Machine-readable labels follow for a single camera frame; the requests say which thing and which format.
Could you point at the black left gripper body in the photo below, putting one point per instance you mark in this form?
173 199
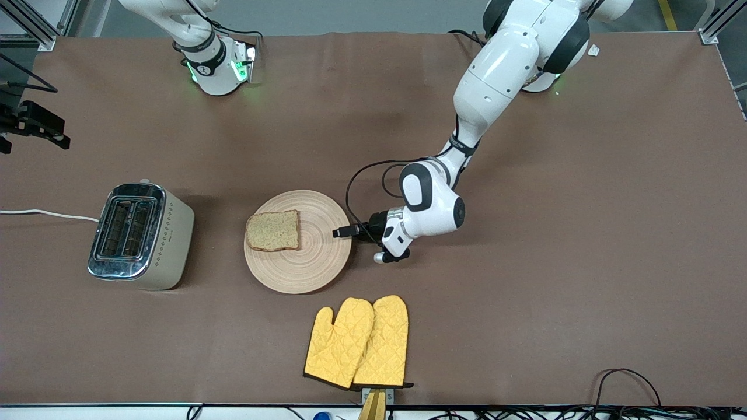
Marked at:
375 224

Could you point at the round wooden plate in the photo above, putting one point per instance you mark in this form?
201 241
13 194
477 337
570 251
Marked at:
303 271

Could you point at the brown toast slice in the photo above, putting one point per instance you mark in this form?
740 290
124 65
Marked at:
273 231

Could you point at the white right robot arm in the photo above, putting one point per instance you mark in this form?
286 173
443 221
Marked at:
216 70

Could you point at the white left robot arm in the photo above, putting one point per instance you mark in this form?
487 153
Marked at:
502 70

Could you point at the yellow quilted oven mitt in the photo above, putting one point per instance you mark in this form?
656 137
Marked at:
335 344
385 344

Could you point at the yellow wooden clamp piece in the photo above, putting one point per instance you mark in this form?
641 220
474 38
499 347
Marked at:
372 408

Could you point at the chrome and cream toaster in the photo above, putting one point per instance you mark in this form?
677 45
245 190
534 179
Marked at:
169 256

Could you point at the blue round cap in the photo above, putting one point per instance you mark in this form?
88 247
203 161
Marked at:
322 416

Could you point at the brown table cover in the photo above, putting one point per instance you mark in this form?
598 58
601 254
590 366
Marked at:
525 350

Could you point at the small white paper tag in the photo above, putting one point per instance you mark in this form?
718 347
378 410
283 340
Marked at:
593 50

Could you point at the aluminium frame profile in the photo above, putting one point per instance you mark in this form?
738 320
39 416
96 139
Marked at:
709 35
35 26

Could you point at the grey metal bracket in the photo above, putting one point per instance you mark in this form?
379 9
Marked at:
390 395

